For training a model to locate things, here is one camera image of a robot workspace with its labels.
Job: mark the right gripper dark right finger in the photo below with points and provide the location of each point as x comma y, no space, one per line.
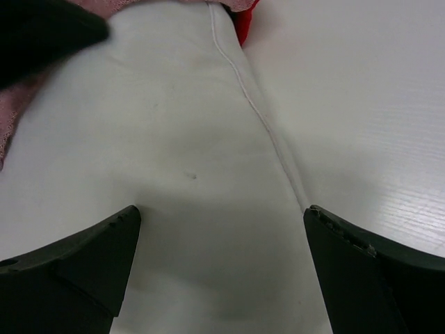
371,284

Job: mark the red patterned pillowcase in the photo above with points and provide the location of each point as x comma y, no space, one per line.
15,99

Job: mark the white pillow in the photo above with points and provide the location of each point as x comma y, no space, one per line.
167,116

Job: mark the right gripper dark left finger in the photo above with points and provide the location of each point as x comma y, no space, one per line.
74,285

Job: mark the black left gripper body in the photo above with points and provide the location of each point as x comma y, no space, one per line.
36,34

